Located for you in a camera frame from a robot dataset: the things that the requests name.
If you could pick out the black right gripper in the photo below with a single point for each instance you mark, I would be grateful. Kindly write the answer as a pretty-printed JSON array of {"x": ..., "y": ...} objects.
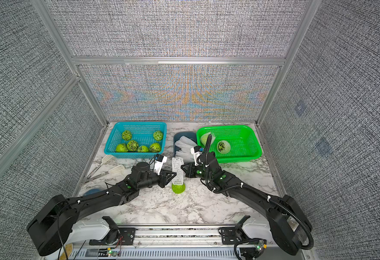
[{"x": 190, "y": 173}]

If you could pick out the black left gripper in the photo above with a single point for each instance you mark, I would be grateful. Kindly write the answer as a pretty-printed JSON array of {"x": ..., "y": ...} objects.
[{"x": 164, "y": 177}]

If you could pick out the white foam net sleeve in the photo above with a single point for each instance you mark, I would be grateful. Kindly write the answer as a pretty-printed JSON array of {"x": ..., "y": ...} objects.
[
  {"x": 177, "y": 163},
  {"x": 204, "y": 138},
  {"x": 223, "y": 147}
]

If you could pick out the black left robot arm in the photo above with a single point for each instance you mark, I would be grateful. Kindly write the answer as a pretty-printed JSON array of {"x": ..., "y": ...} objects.
[{"x": 51, "y": 227}]

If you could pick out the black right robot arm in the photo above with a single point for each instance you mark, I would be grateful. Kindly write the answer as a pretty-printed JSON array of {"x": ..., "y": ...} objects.
[{"x": 289, "y": 226}]

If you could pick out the white foam net pile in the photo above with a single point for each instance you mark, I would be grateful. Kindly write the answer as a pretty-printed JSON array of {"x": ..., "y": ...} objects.
[{"x": 183, "y": 146}]

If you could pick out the custard apple in teal basket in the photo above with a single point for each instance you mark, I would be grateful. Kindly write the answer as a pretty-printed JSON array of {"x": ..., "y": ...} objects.
[{"x": 126, "y": 135}]

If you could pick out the grey-blue plastic tub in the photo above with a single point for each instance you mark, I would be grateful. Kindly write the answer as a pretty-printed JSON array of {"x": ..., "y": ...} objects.
[{"x": 191, "y": 135}]

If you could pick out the teal plastic basket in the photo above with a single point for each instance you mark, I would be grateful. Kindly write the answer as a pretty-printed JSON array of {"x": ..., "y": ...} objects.
[{"x": 142, "y": 133}]

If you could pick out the bright green plastic basket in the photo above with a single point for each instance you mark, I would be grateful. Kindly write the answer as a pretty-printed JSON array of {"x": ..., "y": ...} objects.
[{"x": 233, "y": 143}]

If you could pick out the blue bowl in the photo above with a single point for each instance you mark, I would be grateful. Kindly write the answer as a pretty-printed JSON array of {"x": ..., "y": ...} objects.
[{"x": 92, "y": 191}]

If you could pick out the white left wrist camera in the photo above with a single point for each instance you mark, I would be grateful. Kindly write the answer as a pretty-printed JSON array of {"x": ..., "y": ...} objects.
[{"x": 159, "y": 161}]

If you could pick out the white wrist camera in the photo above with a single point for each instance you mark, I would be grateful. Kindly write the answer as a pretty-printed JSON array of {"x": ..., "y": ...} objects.
[
  {"x": 196, "y": 152},
  {"x": 159, "y": 161}
]

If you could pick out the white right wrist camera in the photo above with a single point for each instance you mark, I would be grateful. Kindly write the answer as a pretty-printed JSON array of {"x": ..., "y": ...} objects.
[{"x": 196, "y": 152}]

